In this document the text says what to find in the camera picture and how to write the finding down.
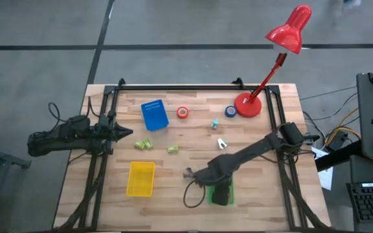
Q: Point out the red tape roll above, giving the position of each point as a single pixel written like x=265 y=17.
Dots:
x=182 y=112

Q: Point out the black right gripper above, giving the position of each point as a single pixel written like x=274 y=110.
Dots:
x=221 y=194

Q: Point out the cyan staple remover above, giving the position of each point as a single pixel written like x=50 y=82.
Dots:
x=215 y=124

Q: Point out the yellow plastic basket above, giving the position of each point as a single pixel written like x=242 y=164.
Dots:
x=140 y=179

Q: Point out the small green candy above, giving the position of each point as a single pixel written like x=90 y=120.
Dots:
x=173 y=149

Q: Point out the light green wrapped candy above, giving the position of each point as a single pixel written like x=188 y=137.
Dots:
x=148 y=143

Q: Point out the blue tape roll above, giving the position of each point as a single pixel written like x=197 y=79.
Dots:
x=228 y=111

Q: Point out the black aluminium table frame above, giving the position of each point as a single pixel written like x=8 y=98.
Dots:
x=189 y=87

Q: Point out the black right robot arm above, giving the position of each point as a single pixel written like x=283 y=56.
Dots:
x=248 y=150

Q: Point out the blue plastic basket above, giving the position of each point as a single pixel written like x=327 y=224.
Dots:
x=154 y=115

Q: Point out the red desk lamp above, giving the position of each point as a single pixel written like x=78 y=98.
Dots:
x=248 y=105

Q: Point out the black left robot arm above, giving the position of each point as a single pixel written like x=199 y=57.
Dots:
x=60 y=136

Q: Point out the white staple remover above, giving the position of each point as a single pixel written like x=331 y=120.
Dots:
x=221 y=144

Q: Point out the white paper sheet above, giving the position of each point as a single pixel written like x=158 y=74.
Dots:
x=326 y=176

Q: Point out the black power adapter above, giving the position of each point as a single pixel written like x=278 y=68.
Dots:
x=338 y=140

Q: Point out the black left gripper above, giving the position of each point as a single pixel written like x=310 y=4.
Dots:
x=105 y=132

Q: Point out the black laptop keyboard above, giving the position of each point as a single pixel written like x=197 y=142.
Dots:
x=372 y=200

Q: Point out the green plastic basket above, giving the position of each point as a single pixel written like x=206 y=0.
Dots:
x=210 y=197

